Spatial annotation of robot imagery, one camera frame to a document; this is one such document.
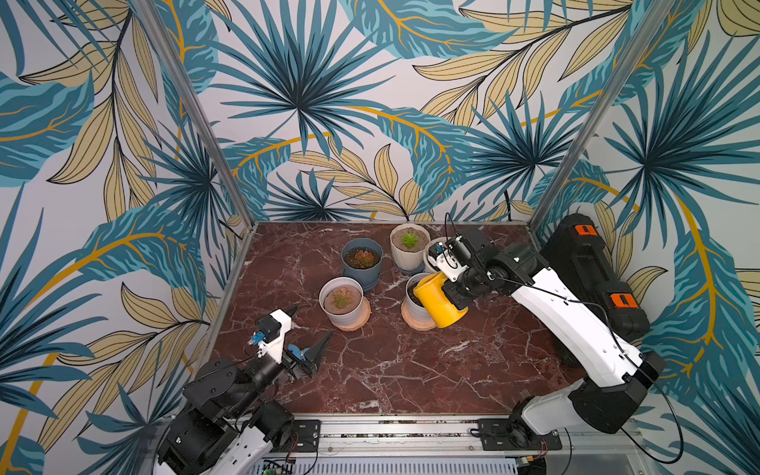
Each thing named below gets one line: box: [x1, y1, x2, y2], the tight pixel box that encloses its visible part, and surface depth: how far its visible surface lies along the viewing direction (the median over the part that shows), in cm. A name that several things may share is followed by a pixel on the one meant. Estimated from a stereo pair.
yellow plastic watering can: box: [413, 271, 470, 329], surface depth 75 cm
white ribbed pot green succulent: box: [389, 222, 431, 272], surface depth 102 cm
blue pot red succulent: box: [340, 237, 384, 291], surface depth 98 cm
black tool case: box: [540, 212, 651, 343], surface depth 75 cm
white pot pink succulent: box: [318, 276, 372, 332], surface depth 90 cm
